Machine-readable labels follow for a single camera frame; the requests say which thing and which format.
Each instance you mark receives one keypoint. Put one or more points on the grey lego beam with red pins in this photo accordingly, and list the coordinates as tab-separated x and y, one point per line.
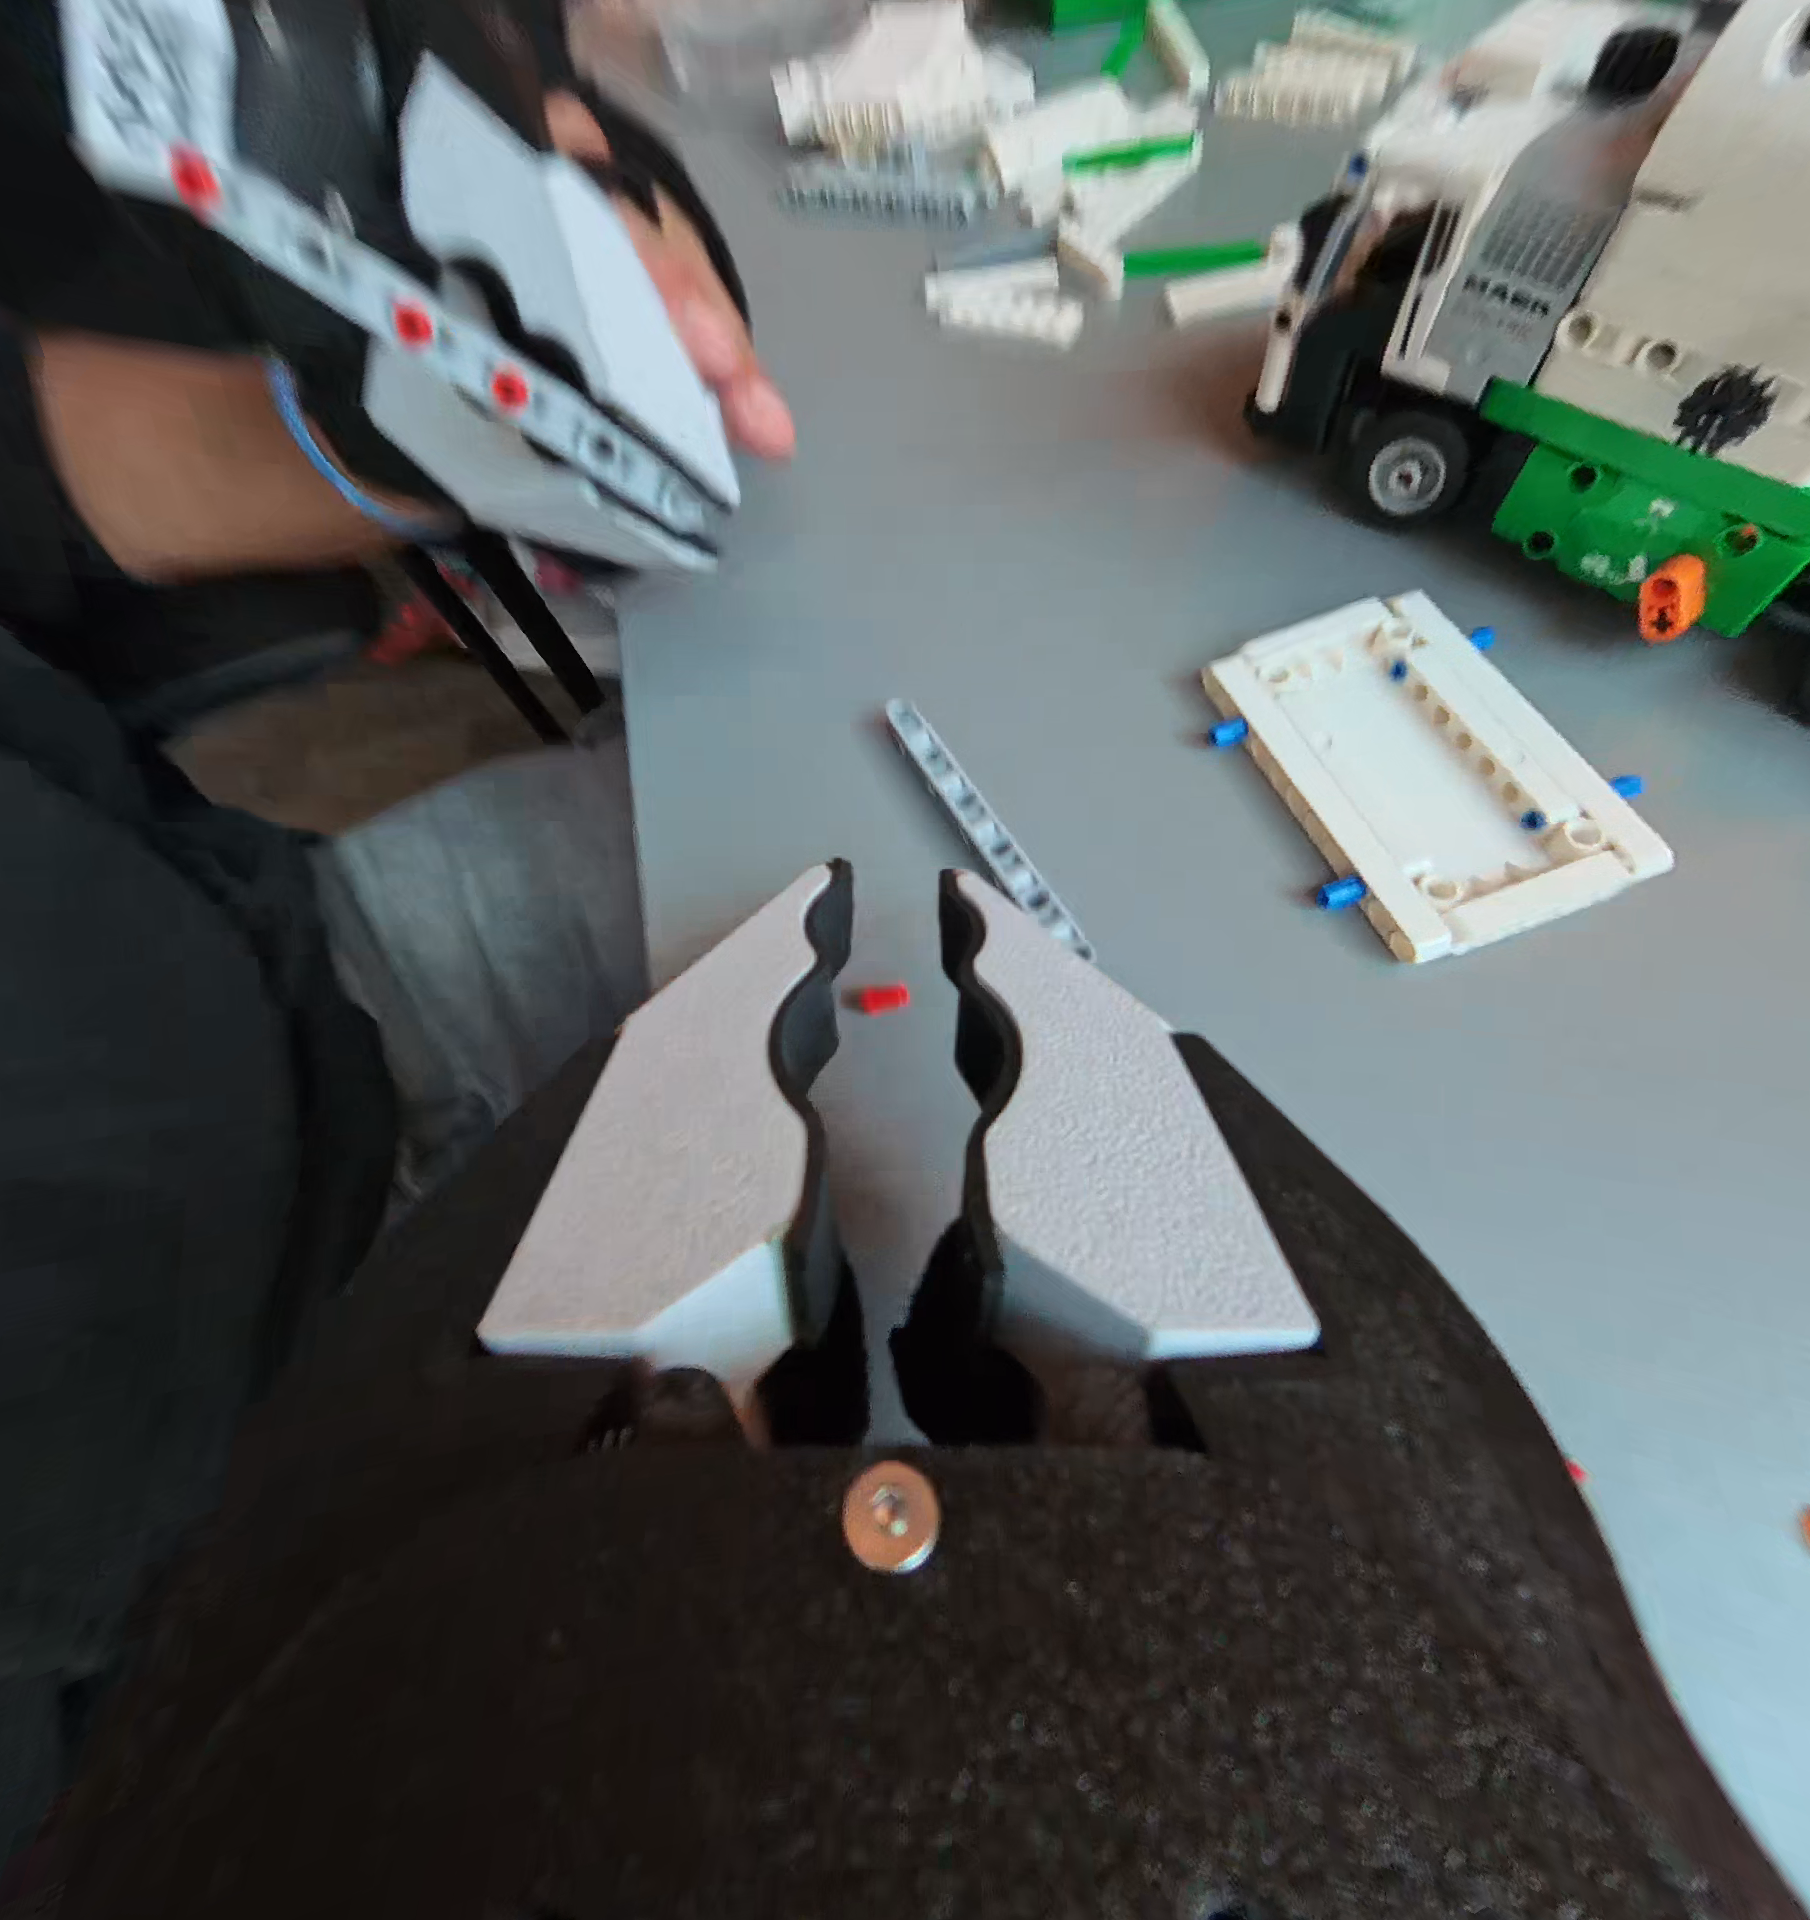
306	248

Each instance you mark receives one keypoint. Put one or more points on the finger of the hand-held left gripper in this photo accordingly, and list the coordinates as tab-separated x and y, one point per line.
577	287
484	474

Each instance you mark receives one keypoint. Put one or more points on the person's left forearm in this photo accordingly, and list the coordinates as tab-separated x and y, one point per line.
169	450

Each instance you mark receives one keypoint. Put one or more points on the person's left hand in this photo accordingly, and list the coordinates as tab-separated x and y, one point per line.
709	315

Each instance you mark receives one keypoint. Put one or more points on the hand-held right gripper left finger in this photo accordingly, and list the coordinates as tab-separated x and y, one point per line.
665	1170

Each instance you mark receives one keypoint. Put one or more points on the black metal table leg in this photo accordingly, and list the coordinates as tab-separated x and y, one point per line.
522	645

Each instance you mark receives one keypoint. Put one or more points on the plain grey lego beam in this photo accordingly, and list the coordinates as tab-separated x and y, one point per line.
980	827

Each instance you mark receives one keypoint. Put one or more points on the green lego axle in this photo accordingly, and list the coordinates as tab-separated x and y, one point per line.
1130	153
1125	44
1192	259

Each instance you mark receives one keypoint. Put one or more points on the white lego panel with blue pins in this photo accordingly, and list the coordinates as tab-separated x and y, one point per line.
1415	765

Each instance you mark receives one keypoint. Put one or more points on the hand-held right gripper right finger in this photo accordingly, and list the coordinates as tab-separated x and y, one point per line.
1116	1170

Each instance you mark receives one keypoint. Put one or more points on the white green lego truck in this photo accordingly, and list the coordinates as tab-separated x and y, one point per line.
1715	256

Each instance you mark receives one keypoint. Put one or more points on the pile of white lego pieces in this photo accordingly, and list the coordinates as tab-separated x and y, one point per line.
1056	136

